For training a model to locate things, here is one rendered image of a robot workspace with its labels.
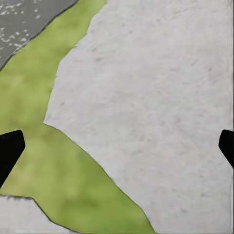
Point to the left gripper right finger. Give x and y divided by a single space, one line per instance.
226 145

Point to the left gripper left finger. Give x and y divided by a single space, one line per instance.
12 145

